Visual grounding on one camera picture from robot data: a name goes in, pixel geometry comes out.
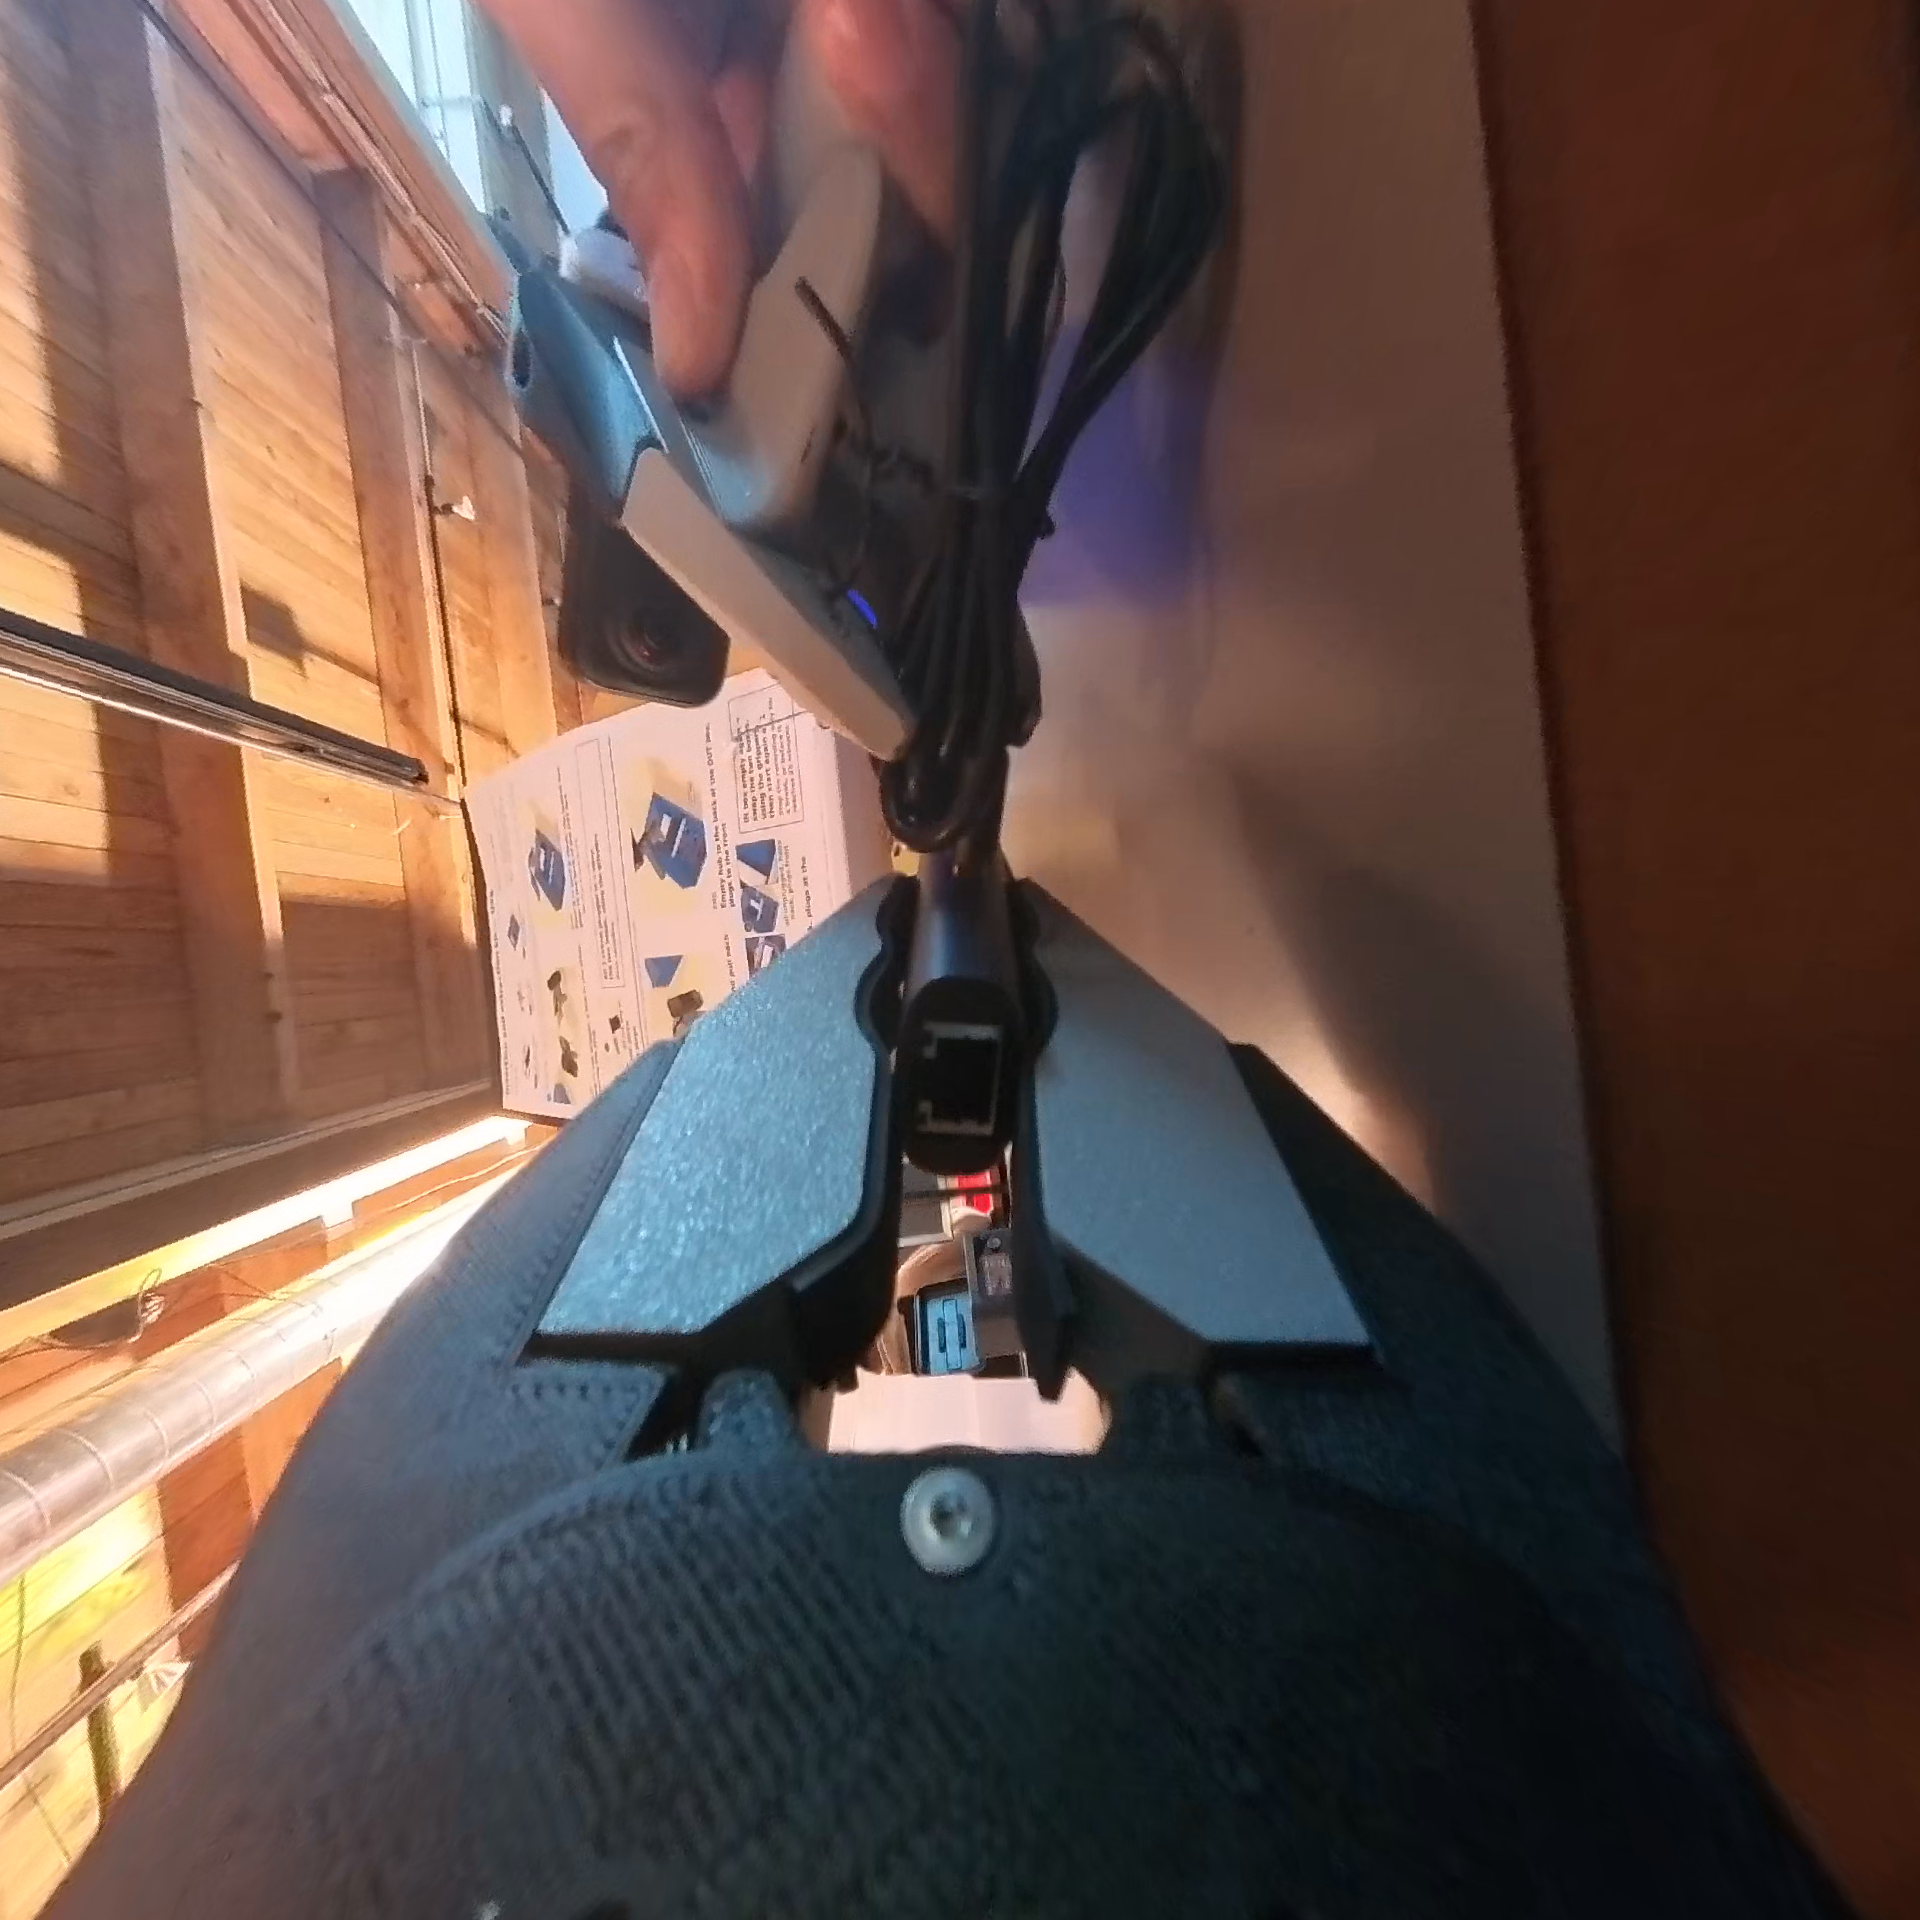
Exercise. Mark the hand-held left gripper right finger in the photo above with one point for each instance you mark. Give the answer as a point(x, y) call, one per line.
point(1187, 1185)

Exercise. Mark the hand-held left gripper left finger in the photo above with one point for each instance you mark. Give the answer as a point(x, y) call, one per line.
point(721, 1166)

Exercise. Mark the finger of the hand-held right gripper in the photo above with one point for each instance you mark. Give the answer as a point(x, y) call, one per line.
point(762, 616)

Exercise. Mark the person's right hand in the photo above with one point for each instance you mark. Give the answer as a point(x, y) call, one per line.
point(662, 197)

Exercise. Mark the instruction sheet in stand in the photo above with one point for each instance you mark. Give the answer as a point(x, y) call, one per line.
point(629, 902)

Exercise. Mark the black ceiling rail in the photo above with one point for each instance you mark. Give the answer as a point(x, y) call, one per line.
point(225, 703)

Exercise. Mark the silver ventilation duct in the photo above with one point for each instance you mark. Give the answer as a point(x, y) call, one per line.
point(149, 1443)

